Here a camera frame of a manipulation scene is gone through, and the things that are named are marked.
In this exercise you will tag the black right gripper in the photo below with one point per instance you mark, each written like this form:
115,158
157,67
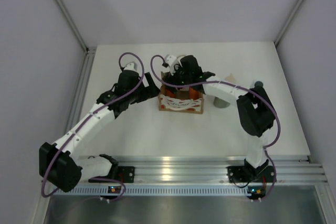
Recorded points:
171,79

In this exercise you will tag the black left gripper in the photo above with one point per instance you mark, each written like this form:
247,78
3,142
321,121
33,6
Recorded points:
152,90

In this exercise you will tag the watermelon print canvas bag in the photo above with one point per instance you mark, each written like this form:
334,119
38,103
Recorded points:
181,103

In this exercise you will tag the grey green squeeze bottle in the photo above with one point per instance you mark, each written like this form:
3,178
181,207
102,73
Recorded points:
226,96

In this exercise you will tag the white bottle dark cap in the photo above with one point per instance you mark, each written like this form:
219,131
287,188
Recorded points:
257,83

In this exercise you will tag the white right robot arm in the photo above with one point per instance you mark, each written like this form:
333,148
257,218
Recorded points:
256,113

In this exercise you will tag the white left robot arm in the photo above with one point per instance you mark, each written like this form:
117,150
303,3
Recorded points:
60,163

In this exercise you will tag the orange bottle blue cap left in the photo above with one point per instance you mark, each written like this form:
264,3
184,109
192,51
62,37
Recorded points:
170,94

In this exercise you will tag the orange bottle blue cap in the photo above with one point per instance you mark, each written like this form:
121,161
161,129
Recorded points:
170,94
193,94

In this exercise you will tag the orange bottle blue cap right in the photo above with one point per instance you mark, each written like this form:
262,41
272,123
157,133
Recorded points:
193,94

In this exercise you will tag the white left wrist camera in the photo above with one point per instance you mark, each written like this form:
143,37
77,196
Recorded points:
132,66

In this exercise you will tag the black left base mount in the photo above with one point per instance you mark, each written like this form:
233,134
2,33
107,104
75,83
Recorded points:
124,174

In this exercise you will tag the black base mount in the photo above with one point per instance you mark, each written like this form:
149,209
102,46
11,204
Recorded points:
124,174
242,176

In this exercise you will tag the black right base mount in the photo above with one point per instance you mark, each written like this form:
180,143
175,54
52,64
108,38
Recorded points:
242,176

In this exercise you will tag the white slotted cable duct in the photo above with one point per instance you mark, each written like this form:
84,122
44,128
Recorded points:
155,190

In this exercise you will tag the aluminium mounting rail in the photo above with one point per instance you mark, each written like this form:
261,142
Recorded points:
213,170

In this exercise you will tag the aluminium frame post left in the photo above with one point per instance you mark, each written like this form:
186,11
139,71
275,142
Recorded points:
71,24

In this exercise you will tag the aluminium frame post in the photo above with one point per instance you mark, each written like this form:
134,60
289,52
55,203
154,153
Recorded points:
71,24
294,11

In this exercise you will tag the aluminium frame post right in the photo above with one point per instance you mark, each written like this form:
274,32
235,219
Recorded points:
294,11

